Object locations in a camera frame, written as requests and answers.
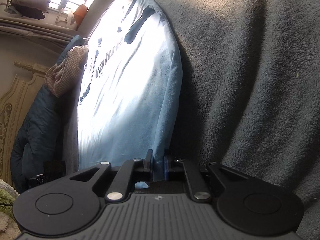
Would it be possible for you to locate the white cloth bundle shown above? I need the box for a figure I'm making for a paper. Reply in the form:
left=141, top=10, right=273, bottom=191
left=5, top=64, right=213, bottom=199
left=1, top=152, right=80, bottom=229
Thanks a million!
left=12, top=0, right=52, bottom=12

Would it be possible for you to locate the green and white fleece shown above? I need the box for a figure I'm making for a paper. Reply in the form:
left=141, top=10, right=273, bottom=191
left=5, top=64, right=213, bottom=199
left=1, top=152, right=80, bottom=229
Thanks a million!
left=0, top=179, right=22, bottom=240

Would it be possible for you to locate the orange bag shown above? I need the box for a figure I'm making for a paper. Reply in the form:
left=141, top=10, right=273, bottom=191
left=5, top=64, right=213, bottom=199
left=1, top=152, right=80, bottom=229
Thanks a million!
left=74, top=4, right=89, bottom=26

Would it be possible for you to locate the light blue t-shirt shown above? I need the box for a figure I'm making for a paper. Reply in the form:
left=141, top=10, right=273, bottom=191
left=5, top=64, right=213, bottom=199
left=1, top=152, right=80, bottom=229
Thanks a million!
left=77, top=0, right=183, bottom=189

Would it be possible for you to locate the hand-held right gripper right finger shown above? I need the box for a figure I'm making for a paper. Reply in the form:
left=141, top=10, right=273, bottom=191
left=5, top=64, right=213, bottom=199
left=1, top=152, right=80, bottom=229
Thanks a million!
left=164, top=155, right=248, bottom=201

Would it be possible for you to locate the carved cream headboard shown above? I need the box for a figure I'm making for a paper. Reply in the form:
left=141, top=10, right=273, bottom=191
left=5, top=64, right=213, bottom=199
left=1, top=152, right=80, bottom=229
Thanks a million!
left=0, top=17, right=75, bottom=185

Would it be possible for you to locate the beige checkered blanket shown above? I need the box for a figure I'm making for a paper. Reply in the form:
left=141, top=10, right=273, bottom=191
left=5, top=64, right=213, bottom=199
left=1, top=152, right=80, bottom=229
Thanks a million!
left=45, top=44, right=90, bottom=98

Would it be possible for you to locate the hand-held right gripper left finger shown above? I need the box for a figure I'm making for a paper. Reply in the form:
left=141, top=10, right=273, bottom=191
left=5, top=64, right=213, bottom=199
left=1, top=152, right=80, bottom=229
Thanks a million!
left=70, top=149, right=153, bottom=203

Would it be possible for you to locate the black garment heap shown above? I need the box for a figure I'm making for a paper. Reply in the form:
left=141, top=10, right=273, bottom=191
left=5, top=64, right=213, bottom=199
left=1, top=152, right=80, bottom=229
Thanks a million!
left=10, top=4, right=46, bottom=20

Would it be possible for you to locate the dark blue quilt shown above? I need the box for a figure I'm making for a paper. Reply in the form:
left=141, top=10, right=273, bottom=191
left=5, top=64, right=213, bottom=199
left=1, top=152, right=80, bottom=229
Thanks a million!
left=10, top=35, right=87, bottom=193

